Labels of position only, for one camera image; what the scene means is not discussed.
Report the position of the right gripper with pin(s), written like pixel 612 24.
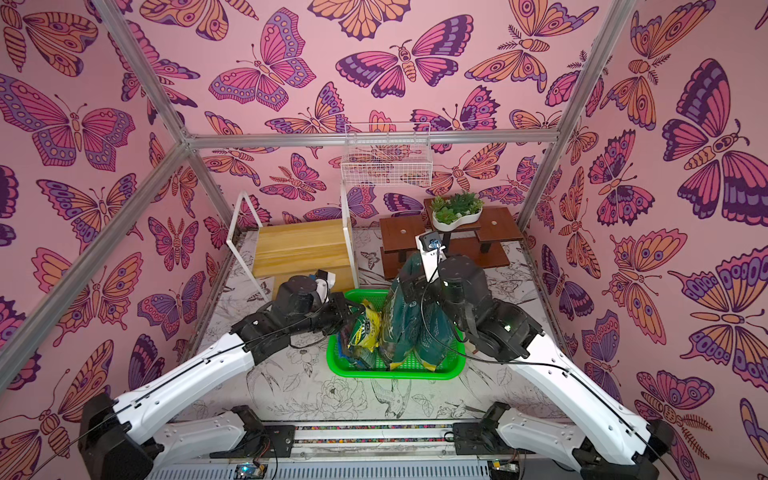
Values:
pixel 424 294

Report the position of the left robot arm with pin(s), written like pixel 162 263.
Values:
pixel 136 434

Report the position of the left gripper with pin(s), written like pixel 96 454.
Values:
pixel 339 304

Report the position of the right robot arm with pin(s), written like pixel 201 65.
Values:
pixel 605 440

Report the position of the dark green fertilizer bag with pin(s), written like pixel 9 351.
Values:
pixel 436 338

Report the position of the brown wooden plant stand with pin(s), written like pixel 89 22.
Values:
pixel 482 241

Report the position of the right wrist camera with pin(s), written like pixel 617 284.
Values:
pixel 431 250

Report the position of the white wire basket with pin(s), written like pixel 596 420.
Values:
pixel 383 155

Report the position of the small yellow fertilizer packet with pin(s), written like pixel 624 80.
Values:
pixel 374 319

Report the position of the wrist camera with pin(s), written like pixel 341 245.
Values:
pixel 324 281
pixel 431 250

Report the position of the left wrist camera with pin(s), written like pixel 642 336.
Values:
pixel 324 281

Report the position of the succulent in white pot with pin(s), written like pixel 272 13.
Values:
pixel 450 213

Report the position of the green fertilizer bag plant picture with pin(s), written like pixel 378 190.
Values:
pixel 400 328

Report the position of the blue edged soil bag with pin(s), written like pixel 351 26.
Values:
pixel 359 357

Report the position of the white wood shelf rack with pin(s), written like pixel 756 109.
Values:
pixel 297 248

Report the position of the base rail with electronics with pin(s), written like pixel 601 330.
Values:
pixel 415 449

